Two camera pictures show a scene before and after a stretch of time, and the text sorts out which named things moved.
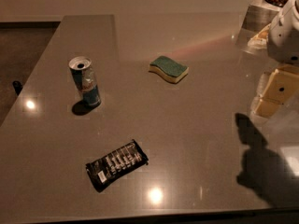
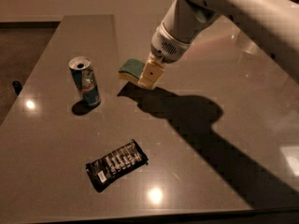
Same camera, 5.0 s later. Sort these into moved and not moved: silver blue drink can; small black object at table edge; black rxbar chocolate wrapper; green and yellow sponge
Moved: green and yellow sponge
Not moved: black rxbar chocolate wrapper; silver blue drink can; small black object at table edge
